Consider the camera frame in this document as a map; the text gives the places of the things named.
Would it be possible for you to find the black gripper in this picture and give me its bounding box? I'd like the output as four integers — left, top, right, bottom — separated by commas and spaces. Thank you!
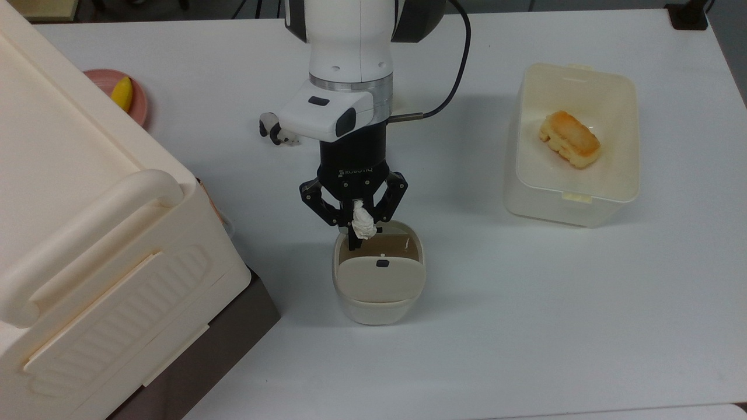
299, 121, 409, 251

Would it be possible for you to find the white paper ball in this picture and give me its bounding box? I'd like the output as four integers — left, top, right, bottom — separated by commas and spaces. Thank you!
348, 199, 379, 241

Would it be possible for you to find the beige flip-lid trash can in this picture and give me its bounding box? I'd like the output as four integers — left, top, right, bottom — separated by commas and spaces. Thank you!
332, 219, 427, 326

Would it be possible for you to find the panda toy figure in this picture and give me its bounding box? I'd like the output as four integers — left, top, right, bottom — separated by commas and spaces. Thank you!
259, 112, 301, 146

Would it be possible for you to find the orange toy bread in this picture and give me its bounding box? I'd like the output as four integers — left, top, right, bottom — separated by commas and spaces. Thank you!
538, 111, 602, 170

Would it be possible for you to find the cream open plastic bin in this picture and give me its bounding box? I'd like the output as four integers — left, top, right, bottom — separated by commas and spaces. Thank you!
504, 63, 641, 228

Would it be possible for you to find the pink plate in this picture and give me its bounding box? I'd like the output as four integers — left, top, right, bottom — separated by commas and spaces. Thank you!
83, 69, 149, 128

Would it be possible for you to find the yellow toy banana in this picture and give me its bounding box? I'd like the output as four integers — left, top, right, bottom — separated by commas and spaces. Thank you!
110, 76, 134, 113

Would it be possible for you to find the pale yellow box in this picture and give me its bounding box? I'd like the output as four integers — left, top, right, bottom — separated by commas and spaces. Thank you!
9, 0, 79, 23

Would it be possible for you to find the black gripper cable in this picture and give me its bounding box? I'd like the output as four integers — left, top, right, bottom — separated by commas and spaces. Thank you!
388, 0, 472, 123

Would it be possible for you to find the cream storage box with handles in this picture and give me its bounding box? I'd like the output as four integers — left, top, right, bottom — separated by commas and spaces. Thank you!
0, 0, 253, 420

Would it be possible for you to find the black camera stand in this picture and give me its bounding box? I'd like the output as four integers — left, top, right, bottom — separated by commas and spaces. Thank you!
665, 0, 710, 31

